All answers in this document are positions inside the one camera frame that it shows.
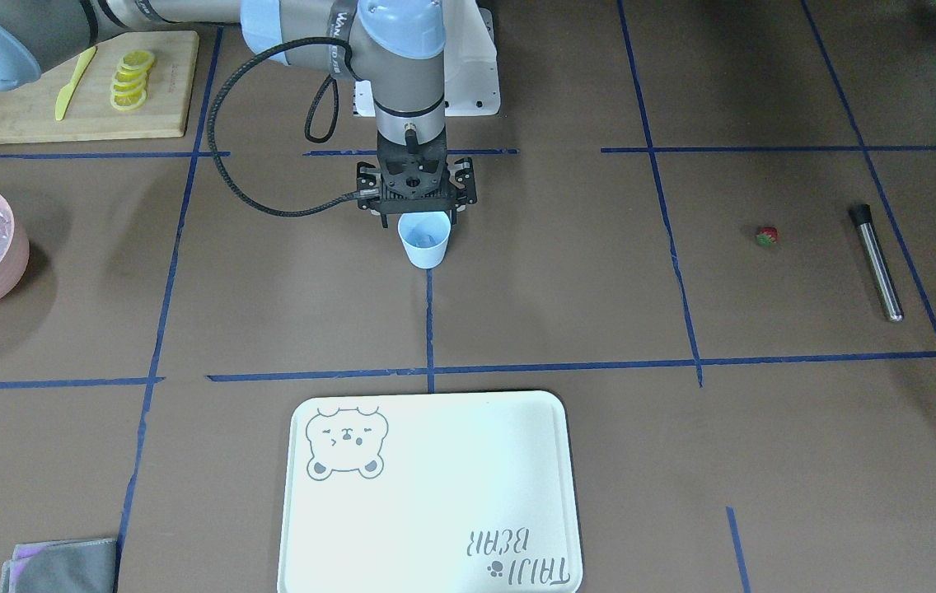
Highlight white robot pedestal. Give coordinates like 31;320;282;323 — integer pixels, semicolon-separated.
356;1;501;117

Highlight red strawberry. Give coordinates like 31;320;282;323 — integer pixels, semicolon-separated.
755;226;780;247

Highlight lemon slices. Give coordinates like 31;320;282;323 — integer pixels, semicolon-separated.
110;49;156;112

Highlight steel muddler black tip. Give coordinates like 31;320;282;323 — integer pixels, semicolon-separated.
848;203;904;323

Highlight light blue plastic cup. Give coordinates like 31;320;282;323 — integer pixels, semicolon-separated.
397;211;452;270

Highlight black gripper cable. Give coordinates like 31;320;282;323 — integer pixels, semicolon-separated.
206;37;378;218

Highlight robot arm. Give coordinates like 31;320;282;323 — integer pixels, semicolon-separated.
0;1;478;224

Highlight yellow plastic knife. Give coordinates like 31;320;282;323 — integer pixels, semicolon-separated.
54;46;96;122

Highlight cream bear tray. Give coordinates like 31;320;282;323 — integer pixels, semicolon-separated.
276;390;584;592

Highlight grey folded cloth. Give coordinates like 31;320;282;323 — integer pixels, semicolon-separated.
0;538;118;592

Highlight wooden cutting board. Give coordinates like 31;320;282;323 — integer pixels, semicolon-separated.
0;30;199;145

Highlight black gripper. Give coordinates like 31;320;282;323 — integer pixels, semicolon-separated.
355;132;478;229

